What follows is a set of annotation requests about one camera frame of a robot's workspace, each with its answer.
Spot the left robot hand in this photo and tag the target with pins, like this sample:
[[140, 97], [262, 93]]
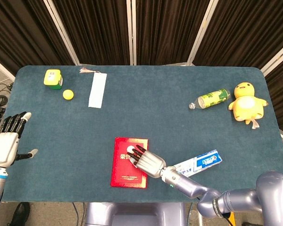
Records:
[[3, 148]]

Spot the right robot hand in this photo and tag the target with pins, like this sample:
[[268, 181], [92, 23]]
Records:
[[149, 163]]

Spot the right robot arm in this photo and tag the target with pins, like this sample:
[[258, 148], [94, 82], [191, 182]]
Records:
[[226, 195]]

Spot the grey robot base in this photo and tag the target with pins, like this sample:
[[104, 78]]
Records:
[[135, 214]]

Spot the red certificate booklet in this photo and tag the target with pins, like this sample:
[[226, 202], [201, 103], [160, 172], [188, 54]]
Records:
[[125, 174]]

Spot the blue felt table cloth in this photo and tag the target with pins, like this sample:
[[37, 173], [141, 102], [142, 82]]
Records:
[[141, 117]]

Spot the blue white toothpaste box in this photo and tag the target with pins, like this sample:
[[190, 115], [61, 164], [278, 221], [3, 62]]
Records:
[[202, 161]]

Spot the black shoe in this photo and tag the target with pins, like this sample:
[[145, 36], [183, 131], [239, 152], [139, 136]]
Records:
[[20, 214]]

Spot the small yellow ball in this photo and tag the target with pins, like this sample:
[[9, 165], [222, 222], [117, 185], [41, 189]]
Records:
[[68, 94]]

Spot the yellow green lidded box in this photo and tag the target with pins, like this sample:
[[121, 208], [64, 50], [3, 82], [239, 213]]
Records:
[[53, 78]]

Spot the green label plastic bottle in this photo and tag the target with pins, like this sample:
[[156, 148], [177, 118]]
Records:
[[211, 98]]

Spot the white bookmark with tassel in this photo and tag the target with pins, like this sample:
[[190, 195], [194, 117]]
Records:
[[97, 89]]

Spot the yellow floor tape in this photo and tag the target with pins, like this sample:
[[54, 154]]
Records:
[[231, 219]]

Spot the yellow plush chick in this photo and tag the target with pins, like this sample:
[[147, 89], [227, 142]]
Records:
[[246, 104]]

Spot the dark brown partition panel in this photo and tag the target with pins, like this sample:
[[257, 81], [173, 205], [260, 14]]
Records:
[[94, 30], [19, 30], [281, 94], [240, 30], [169, 30]]

